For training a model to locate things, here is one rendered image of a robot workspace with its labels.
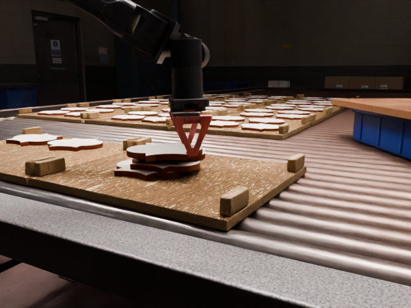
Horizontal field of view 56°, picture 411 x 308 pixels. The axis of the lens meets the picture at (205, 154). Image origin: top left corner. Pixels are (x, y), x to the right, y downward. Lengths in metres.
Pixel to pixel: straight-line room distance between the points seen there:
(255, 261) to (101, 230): 0.21
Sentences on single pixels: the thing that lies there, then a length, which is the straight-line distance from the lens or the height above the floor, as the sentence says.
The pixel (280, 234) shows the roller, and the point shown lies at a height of 0.91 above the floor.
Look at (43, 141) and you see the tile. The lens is 1.10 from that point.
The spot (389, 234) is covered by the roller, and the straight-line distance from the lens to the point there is 0.57.
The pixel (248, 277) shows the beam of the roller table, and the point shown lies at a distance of 0.42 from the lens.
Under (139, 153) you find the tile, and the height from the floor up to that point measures 0.98.
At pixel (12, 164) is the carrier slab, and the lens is 0.90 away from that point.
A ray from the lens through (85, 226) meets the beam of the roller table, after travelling 0.57.
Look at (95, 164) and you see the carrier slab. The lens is 0.84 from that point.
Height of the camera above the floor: 1.12
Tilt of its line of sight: 12 degrees down
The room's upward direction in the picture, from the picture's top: straight up
